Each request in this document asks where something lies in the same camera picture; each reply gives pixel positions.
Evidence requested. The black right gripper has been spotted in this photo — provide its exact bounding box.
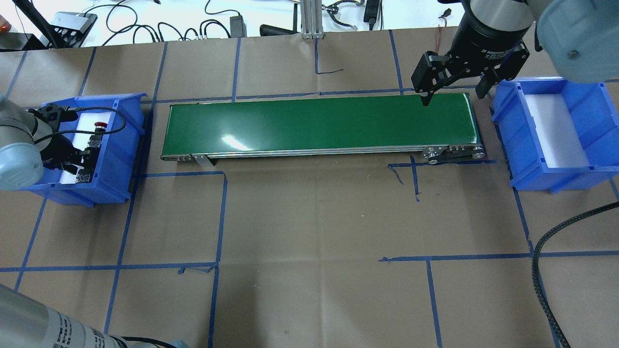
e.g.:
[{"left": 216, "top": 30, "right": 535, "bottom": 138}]
[{"left": 411, "top": 7, "right": 531, "bottom": 107}]

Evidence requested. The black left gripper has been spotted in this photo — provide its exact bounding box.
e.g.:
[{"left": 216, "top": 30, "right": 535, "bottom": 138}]
[{"left": 29, "top": 103, "right": 100, "bottom": 174}]

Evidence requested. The red push button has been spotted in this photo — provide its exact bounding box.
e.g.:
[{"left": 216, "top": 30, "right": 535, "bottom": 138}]
[{"left": 87, "top": 121, "right": 107, "bottom": 148}]

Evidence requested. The yellow push button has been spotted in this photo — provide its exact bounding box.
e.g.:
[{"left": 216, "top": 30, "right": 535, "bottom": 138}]
[{"left": 75, "top": 167, "right": 94, "bottom": 184}]

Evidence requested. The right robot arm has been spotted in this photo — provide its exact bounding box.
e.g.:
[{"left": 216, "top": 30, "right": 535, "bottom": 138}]
[{"left": 411, "top": 0, "right": 619, "bottom": 106}]

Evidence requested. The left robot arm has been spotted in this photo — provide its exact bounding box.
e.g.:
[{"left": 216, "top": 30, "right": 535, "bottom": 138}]
[{"left": 0, "top": 96, "right": 107, "bottom": 191}]

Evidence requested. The blue source bin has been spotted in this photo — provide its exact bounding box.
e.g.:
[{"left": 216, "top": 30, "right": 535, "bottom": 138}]
[{"left": 27, "top": 93, "right": 146, "bottom": 207}]

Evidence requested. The green conveyor belt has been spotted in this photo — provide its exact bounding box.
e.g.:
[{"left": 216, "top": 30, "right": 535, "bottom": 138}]
[{"left": 161, "top": 93, "right": 486, "bottom": 167}]

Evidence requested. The blue destination bin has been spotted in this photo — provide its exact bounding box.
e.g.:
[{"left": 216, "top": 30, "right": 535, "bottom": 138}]
[{"left": 492, "top": 77, "right": 619, "bottom": 193}]

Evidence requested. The white foam pad destination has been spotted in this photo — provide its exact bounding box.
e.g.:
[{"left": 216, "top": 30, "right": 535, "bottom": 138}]
[{"left": 525, "top": 93, "right": 590, "bottom": 168}]

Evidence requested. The aluminium frame post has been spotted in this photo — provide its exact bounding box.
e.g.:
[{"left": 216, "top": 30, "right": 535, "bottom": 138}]
[{"left": 300, "top": 0, "right": 324, "bottom": 40}]

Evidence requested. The black braided cable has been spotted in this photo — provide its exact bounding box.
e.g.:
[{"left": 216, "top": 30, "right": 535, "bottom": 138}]
[{"left": 531, "top": 202, "right": 619, "bottom": 348}]

